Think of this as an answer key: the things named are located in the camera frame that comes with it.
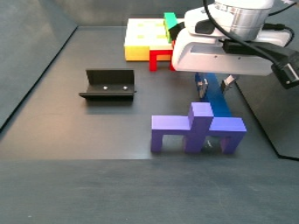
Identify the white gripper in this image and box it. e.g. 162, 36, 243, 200
172, 6, 291, 98

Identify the blue long block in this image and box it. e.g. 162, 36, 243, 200
195, 73, 231, 117

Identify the yellow board with slots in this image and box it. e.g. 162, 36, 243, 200
124, 18, 172, 61

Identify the purple bridge-shaped block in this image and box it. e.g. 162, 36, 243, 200
151, 102, 247, 154

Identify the red bridge-shaped block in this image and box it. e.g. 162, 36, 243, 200
148, 43, 174, 72

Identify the green long block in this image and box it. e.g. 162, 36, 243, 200
163, 12, 178, 42

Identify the black cable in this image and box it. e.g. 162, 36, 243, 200
202, 0, 299, 86

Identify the black metal bracket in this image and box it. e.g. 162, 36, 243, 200
79, 69, 136, 101

